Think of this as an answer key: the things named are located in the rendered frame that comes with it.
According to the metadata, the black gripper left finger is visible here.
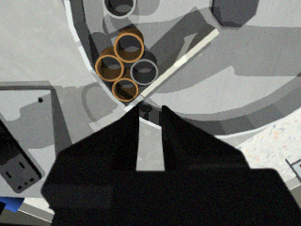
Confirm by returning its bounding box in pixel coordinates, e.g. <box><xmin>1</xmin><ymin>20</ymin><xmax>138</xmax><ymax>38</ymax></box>
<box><xmin>50</xmin><ymin>105</ymin><xmax>139</xmax><ymax>170</ymax></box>

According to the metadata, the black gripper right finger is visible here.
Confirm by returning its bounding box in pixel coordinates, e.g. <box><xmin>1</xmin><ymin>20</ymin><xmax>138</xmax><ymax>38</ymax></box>
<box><xmin>161</xmin><ymin>105</ymin><xmax>250</xmax><ymax>170</ymax></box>

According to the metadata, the grey metal bushing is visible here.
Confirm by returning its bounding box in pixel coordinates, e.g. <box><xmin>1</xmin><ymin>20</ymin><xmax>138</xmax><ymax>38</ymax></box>
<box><xmin>102</xmin><ymin>0</ymin><xmax>137</xmax><ymax>19</ymax></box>
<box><xmin>130</xmin><ymin>51</ymin><xmax>158</xmax><ymax>85</ymax></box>

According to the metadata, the bronze bushing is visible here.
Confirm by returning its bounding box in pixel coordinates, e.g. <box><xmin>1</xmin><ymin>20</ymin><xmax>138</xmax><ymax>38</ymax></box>
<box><xmin>114</xmin><ymin>27</ymin><xmax>144</xmax><ymax>63</ymax></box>
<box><xmin>95</xmin><ymin>46</ymin><xmax>125</xmax><ymax>81</ymax></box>
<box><xmin>112</xmin><ymin>68</ymin><xmax>139</xmax><ymax>102</ymax></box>

